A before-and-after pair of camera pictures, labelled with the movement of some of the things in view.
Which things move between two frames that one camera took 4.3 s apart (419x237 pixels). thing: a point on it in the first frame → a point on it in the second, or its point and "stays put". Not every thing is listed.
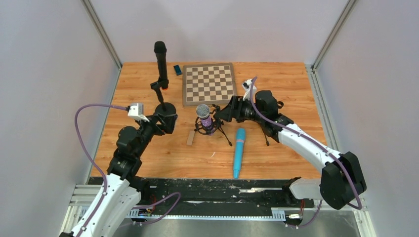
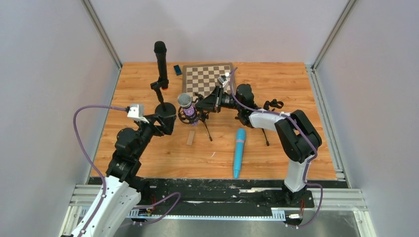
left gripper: x=165 y=119 stays put
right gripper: x=231 y=109 → x=216 y=100
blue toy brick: x=177 y=69 stays put
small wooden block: x=190 y=138 stays put
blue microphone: x=239 y=151 stays put
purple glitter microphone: x=203 y=111 → x=184 y=100
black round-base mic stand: x=163 y=108 stays put
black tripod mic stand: x=219 y=125 → x=201 y=116
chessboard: x=210 y=84 stays put
